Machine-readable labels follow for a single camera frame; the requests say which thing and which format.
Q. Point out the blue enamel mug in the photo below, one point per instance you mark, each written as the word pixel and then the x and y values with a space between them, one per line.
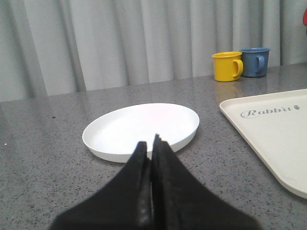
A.
pixel 255 61

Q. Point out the white round plate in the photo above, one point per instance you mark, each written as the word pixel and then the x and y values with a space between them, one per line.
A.
pixel 115 135

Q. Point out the grey curtain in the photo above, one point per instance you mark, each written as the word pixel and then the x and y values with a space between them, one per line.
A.
pixel 50 47

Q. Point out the cream rabbit serving tray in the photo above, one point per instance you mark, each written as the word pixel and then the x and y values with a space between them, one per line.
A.
pixel 275 126

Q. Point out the yellow enamel mug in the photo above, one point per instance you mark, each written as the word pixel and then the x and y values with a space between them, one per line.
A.
pixel 228 66

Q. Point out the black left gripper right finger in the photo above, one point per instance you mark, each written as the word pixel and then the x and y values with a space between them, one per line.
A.
pixel 181 202

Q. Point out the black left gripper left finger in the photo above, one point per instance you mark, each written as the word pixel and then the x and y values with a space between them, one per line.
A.
pixel 123 204

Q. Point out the red enamel mug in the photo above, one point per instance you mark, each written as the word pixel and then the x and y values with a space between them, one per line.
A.
pixel 304 19

